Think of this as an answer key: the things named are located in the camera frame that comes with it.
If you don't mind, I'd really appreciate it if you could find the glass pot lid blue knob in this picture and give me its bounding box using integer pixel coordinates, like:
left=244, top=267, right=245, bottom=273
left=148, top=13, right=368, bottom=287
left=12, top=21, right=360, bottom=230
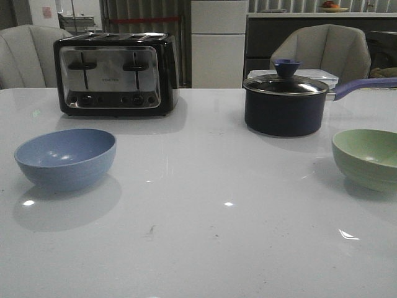
left=243, top=59, right=329, bottom=96

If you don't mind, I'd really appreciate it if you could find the white refrigerator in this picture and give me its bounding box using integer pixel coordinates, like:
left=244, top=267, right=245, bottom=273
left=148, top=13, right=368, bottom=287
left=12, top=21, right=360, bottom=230
left=191, top=1, right=249, bottom=89

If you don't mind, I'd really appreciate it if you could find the beige chair left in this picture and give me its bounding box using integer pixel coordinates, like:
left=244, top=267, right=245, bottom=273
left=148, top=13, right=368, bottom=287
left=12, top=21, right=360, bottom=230
left=1, top=25, right=71, bottom=89

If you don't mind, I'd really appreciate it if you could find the fruit plate on counter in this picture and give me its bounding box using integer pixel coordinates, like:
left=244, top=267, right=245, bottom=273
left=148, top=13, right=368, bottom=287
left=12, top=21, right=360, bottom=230
left=320, top=1, right=349, bottom=13

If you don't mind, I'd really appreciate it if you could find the beige chair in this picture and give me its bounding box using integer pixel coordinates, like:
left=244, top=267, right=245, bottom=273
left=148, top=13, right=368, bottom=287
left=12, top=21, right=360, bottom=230
left=270, top=24, right=371, bottom=84
left=1, top=25, right=71, bottom=89

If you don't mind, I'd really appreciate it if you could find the black and silver toaster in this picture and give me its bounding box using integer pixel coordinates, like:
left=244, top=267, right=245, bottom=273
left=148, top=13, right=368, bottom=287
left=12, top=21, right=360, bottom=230
left=53, top=32, right=179, bottom=117

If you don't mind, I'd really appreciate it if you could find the dark kitchen counter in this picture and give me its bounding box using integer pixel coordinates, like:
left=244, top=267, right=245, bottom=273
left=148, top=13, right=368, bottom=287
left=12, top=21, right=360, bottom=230
left=244, top=12, right=396, bottom=82

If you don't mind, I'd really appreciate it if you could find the blue bowl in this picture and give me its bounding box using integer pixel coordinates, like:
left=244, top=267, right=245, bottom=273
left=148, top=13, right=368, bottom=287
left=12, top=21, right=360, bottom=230
left=14, top=129, right=116, bottom=191

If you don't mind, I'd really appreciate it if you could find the dark blue saucepan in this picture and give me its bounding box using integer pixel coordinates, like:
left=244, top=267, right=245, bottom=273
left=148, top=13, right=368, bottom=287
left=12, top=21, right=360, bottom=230
left=244, top=78, right=396, bottom=137

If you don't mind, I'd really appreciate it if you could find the clear plastic container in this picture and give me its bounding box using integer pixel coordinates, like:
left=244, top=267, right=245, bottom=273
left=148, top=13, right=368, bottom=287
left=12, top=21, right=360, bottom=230
left=247, top=69, right=339, bottom=89

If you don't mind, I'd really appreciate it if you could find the beige chair right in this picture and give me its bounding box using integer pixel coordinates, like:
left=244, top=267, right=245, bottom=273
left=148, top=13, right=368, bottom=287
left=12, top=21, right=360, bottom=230
left=270, top=24, right=371, bottom=84

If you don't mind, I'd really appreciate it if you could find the green bowl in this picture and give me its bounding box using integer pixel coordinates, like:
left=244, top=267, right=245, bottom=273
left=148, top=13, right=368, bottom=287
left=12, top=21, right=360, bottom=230
left=332, top=129, right=396, bottom=192

